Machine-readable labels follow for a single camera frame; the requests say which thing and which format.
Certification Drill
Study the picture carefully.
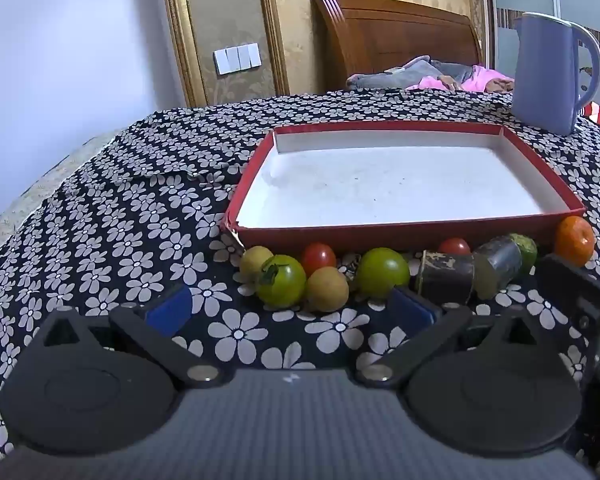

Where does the red cardboard box tray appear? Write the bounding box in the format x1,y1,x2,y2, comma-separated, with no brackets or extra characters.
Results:
221,120,587,253

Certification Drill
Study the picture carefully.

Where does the black floral blanket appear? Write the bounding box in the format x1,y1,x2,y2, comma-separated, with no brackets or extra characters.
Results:
0,87,600,461

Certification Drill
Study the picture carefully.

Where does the grey clothing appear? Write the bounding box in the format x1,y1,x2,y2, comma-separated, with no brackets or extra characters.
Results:
347,55,486,92

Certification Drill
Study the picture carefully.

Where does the beige patterned bedsheet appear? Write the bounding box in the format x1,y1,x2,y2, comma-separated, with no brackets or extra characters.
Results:
0,130,123,246

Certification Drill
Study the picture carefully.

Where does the white light switch panel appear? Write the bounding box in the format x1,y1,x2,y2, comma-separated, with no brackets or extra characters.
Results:
213,42,262,76

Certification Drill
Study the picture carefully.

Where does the green tomato with stem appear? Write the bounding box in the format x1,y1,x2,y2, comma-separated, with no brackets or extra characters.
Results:
255,255,307,308

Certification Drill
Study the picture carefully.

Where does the red cherry tomato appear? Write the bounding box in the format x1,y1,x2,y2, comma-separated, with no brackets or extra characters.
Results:
437,238,472,257
301,242,337,276

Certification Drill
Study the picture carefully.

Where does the yellow longan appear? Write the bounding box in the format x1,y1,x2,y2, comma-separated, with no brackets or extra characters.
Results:
305,266,350,312
239,246,275,283

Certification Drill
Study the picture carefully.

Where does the wooden headboard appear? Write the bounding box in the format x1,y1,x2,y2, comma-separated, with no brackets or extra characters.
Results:
311,0,485,93

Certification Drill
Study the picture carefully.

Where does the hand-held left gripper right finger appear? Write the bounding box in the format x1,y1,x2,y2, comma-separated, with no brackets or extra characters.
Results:
357,285,537,390

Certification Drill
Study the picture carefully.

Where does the blue pitcher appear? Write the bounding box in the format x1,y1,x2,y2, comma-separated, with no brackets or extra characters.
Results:
511,11,600,136

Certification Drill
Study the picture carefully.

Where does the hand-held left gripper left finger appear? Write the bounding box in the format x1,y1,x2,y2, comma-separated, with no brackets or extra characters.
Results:
32,284,223,390

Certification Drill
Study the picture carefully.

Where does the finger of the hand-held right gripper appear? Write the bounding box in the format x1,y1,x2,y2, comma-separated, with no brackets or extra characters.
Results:
536,254,600,401

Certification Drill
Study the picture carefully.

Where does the green lime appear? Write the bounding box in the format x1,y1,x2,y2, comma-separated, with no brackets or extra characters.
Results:
507,232,538,273

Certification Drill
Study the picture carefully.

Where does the dark sugarcane piece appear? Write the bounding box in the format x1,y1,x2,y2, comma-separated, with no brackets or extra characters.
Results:
472,235,525,300
414,250,476,306

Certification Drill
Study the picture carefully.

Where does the gold framed wall panel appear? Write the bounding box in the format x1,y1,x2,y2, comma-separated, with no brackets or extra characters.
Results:
159,0,291,107

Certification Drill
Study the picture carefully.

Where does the orange tangerine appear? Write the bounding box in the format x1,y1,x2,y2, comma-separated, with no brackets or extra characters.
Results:
553,215,596,267

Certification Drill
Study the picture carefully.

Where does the pink clothing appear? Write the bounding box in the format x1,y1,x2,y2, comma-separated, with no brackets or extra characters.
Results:
405,65,516,93

